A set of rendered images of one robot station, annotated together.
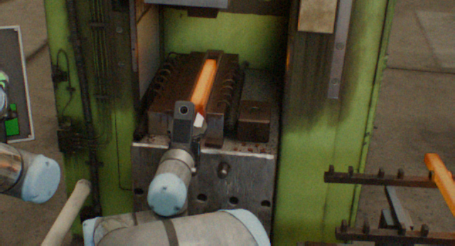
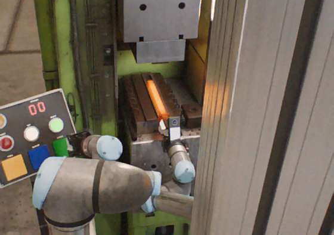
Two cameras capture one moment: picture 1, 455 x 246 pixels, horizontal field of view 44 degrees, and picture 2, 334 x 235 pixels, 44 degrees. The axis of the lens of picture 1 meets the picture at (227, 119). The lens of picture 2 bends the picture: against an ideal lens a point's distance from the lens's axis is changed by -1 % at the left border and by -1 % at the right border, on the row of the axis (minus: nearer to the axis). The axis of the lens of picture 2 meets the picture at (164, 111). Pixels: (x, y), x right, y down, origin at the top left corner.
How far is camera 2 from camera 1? 0.72 m
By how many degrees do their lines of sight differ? 18
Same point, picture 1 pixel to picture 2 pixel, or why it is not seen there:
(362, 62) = not seen: hidden behind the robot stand
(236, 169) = (191, 145)
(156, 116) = (141, 124)
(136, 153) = (135, 148)
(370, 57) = not seen: hidden behind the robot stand
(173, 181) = (189, 164)
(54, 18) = (65, 75)
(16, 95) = (68, 130)
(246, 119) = (192, 117)
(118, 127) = (105, 132)
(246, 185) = (196, 152)
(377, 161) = not seen: hidden behind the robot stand
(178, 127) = (173, 132)
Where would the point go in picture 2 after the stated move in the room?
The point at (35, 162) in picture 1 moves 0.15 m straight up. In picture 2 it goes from (155, 176) to (157, 136)
